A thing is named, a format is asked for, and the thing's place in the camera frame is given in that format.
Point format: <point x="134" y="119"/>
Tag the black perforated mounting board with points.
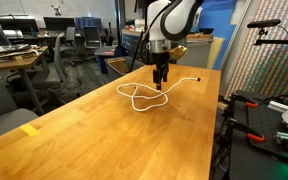
<point x="247" y="161"/>

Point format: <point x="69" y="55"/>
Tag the orange handled clamp near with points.
<point x="233" y="124"/>

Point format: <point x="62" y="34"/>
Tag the grey office chair right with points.
<point x="51" y="82"/>

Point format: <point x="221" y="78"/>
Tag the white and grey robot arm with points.
<point x="167" y="21"/>

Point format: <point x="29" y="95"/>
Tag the yellow tape piece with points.
<point x="29" y="130"/>

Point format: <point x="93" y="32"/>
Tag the wrist camera on wooden mount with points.
<point x="178" y="52"/>

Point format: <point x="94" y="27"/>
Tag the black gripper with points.
<point x="160" y="73"/>

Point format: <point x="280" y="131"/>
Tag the orange handled clamp far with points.
<point x="248" y="102"/>

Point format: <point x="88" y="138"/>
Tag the orange handled clamp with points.
<point x="248" y="102"/>
<point x="233" y="124"/>

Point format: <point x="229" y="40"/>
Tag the wooden office desk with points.
<point x="23" y="61"/>

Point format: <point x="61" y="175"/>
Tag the black camera tripod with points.
<point x="136" y="48"/>

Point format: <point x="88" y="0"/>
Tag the silver aluminium extrusion rail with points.
<point x="284" y="120"/>

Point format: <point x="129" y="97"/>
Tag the black camera on stand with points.
<point x="269" y="32"/>

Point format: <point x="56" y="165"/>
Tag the grey bin with cardboard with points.
<point x="120" y="66"/>

